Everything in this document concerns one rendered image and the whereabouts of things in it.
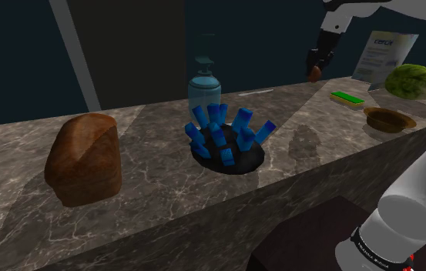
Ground brown bowl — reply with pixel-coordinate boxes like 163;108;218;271
363;107;418;134

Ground white printed leaflet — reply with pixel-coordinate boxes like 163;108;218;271
351;30;420;92

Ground small brown rounded object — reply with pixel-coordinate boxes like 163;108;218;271
307;65;323;83

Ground blue soap dispenser bottle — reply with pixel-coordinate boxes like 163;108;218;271
187;55;222;125

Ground green lettuce head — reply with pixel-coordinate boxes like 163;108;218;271
384;63;426;101

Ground brown bread loaf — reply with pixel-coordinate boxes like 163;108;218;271
44;112;123;208

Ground black base with blue blocks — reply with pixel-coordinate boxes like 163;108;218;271
184;103;277;176

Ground green and yellow sponge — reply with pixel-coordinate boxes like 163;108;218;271
329;91;366;110

